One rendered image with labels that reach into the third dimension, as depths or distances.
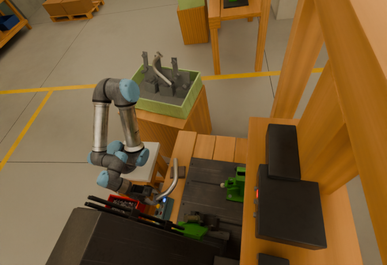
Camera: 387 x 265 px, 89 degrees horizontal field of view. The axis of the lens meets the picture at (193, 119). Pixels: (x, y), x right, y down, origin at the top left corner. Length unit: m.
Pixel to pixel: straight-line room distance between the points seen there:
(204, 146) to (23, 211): 2.39
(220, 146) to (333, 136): 1.07
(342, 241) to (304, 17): 0.58
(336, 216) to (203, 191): 0.79
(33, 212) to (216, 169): 2.33
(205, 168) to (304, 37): 0.90
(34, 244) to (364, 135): 2.88
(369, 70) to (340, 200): 0.40
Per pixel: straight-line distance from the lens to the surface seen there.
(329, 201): 0.63
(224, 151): 1.37
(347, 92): 0.35
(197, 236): 0.85
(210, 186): 1.26
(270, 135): 0.56
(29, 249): 2.95
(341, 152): 0.42
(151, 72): 1.88
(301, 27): 0.74
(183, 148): 1.39
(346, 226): 0.63
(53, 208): 2.92
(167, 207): 1.24
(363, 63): 0.32
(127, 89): 1.03
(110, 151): 1.31
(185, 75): 1.68
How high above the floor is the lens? 2.11
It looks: 53 degrees down
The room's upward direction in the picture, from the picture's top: 16 degrees counter-clockwise
